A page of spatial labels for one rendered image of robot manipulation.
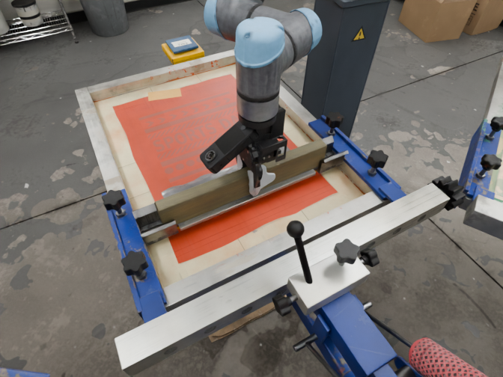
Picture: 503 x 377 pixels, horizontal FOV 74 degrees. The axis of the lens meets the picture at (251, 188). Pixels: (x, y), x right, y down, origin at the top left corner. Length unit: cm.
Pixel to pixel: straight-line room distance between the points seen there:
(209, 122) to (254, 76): 49
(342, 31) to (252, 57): 67
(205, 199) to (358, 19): 76
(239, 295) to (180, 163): 44
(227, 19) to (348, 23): 57
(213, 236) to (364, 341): 36
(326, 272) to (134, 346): 32
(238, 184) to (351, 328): 35
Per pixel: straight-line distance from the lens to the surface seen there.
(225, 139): 63
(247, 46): 53
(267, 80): 55
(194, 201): 69
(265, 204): 79
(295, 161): 76
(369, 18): 121
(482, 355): 191
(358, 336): 59
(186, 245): 74
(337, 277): 57
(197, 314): 58
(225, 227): 75
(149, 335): 58
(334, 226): 73
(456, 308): 195
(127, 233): 73
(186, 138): 96
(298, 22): 62
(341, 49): 121
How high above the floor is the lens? 158
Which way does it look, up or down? 50 degrees down
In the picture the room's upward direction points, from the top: straight up
